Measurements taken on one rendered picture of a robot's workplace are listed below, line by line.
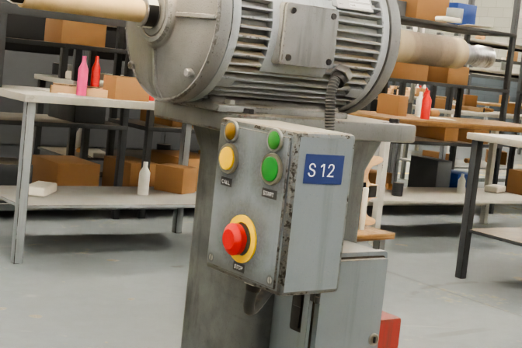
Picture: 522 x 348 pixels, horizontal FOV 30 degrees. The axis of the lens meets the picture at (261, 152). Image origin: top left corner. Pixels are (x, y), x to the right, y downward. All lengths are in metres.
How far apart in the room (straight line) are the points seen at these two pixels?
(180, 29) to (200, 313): 0.49
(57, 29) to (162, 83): 5.35
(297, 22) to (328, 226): 0.34
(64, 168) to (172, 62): 5.31
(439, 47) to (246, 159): 0.65
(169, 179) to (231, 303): 4.69
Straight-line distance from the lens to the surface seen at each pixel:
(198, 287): 1.61
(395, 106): 7.36
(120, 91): 5.48
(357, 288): 1.47
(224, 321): 1.56
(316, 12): 1.43
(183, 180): 6.17
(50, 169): 6.76
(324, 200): 1.19
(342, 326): 1.47
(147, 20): 1.40
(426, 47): 1.75
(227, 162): 1.24
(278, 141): 1.16
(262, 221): 1.19
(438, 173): 9.05
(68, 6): 1.35
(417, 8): 8.50
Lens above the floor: 1.20
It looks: 5 degrees down
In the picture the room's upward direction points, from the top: 6 degrees clockwise
